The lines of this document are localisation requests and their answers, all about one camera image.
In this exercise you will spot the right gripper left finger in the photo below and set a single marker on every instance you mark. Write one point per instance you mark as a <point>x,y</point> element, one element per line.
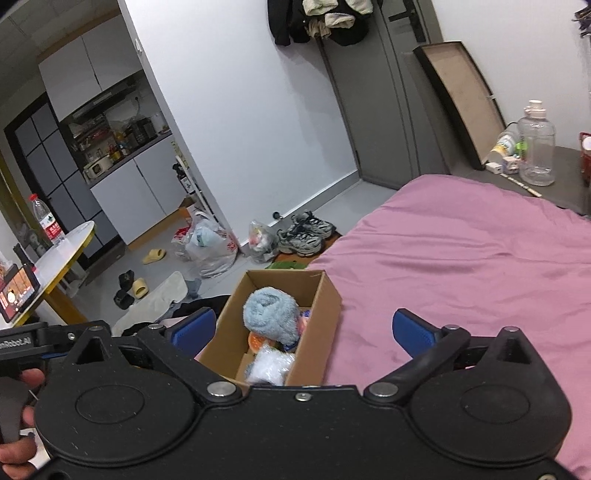
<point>173,350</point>

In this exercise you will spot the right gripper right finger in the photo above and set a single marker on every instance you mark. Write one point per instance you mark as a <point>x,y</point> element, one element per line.
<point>433,351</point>

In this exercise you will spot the orange green burger plush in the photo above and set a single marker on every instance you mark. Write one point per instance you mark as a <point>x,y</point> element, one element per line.
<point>256,342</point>

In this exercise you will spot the white plastic packet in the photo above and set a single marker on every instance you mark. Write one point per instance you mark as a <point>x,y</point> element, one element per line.
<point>270,366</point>

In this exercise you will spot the light blue fluffy towel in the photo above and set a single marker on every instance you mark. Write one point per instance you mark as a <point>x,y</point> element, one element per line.
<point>273,314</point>

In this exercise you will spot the blue tissue pack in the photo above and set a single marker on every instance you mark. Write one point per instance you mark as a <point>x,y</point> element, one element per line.
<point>302,320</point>

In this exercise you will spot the person left hand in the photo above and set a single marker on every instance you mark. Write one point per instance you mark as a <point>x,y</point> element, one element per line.
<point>16,453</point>

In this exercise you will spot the beige cloth on floor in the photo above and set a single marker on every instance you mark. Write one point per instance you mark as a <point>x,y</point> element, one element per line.
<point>153,306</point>

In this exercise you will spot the cardboard box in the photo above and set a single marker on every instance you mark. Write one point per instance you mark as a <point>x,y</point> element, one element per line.
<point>228,353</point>

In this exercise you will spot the black slipper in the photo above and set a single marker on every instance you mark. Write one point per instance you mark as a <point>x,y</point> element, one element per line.
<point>122,298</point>

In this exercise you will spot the yellow slipper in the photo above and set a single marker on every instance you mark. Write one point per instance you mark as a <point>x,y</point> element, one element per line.
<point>154,255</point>

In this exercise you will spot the tablet with orange screen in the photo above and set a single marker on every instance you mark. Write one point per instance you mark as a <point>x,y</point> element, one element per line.
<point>18,289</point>

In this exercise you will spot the round white yellow table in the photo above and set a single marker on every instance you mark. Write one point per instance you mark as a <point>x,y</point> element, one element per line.
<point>50,271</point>

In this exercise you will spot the pink bed sheet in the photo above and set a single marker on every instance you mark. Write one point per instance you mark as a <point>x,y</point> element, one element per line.
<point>513,271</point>

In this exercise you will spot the white plastic shopping bag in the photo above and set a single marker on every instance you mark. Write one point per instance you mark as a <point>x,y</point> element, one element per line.
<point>205,244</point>

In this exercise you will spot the small clear trash bag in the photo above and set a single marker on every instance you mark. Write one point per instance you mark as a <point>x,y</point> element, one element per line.
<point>263,243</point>

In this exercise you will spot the water bottle red label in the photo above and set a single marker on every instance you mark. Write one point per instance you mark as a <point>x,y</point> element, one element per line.
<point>47,220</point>

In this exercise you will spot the green leaf floor mat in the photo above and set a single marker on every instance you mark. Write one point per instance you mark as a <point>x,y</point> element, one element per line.
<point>290,264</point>

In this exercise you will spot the grey sneaker pair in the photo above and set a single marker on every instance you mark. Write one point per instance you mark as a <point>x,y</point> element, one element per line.
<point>306,235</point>

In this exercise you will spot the white kitchen cabinet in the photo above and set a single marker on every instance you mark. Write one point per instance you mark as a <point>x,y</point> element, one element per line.
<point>114,128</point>

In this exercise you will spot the grey door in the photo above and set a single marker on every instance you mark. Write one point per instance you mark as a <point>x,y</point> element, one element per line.
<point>378,83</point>

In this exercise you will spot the framed board leaning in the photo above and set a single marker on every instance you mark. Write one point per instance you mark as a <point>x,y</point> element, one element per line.
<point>465,96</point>

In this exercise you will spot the clear plastic water jug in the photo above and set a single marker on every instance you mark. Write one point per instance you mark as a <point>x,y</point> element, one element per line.
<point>537,139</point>

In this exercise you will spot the clothes hanging on door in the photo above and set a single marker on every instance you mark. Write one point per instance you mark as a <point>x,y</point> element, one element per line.
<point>345,22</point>

